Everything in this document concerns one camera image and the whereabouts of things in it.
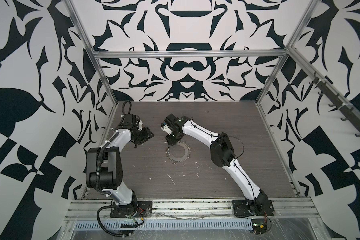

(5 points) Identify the small circuit board with wires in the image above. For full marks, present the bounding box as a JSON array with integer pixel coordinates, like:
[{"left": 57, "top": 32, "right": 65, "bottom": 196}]
[{"left": 251, "top": 218, "right": 272, "bottom": 235}]

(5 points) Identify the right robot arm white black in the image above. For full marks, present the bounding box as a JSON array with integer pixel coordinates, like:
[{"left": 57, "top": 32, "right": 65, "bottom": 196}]
[{"left": 161, "top": 114, "right": 274, "bottom": 215}]

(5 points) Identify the black wall hook rack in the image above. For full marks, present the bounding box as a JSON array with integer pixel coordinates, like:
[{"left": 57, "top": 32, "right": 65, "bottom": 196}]
[{"left": 310, "top": 71, "right": 360, "bottom": 138}]

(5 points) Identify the white slotted cable duct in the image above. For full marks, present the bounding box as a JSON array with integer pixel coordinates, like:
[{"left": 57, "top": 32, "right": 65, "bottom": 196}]
[{"left": 74, "top": 219, "right": 253, "bottom": 231}]

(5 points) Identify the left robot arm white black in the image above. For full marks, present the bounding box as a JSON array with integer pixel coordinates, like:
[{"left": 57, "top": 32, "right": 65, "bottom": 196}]
[{"left": 86, "top": 114, "right": 154, "bottom": 206}]

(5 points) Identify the black corrugated cable conduit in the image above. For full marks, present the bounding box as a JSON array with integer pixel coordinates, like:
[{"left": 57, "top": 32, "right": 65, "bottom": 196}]
[{"left": 95, "top": 100, "right": 145, "bottom": 238}]

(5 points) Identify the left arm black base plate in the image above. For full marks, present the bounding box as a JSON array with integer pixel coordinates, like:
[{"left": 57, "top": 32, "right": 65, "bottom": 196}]
[{"left": 110, "top": 201, "right": 153, "bottom": 218}]

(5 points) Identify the metal disc with key rings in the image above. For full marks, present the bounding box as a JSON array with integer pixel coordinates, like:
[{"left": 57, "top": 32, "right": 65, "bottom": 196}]
[{"left": 166, "top": 141, "right": 191, "bottom": 164}]

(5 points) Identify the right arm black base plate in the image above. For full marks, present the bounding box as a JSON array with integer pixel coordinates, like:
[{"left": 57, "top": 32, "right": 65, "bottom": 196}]
[{"left": 232, "top": 200, "right": 274, "bottom": 218}]

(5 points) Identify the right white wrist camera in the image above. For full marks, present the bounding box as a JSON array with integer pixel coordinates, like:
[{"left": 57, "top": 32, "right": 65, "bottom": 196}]
[{"left": 161, "top": 123, "right": 172, "bottom": 135}]

